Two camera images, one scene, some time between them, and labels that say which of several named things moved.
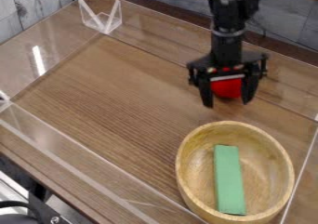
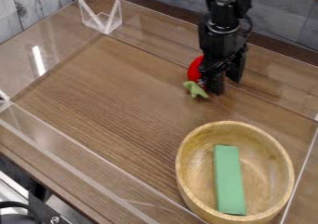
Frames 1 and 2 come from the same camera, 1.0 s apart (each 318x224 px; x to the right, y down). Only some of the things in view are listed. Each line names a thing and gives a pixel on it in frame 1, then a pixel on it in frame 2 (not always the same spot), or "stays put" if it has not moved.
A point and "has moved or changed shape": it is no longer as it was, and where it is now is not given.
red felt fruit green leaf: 228,88 has moved or changed shape
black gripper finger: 250,82 to 237,67
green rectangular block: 229,185 stays put
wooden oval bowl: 266,164 stays put
